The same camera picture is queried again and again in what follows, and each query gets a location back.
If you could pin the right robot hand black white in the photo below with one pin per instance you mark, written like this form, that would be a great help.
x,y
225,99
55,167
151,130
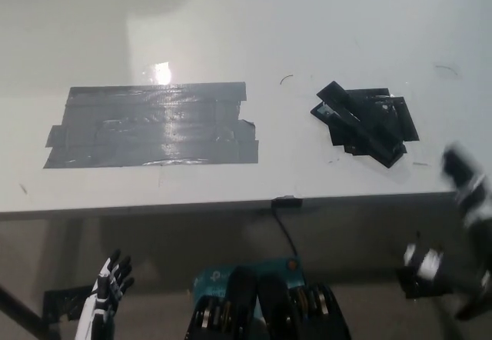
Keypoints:
x,y
474,197

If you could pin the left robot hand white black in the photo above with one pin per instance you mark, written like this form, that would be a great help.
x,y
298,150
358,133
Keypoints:
x,y
105,290

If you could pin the robot torso black teal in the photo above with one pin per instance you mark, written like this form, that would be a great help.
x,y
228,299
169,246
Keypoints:
x,y
269,301

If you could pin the black table leg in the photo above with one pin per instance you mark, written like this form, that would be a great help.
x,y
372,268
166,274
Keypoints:
x,y
15,305

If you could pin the small black tape patch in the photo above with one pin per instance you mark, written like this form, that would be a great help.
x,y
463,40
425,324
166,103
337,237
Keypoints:
x,y
399,124

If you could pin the large grey tape patch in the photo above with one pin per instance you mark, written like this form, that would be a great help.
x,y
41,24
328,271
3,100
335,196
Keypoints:
x,y
153,128

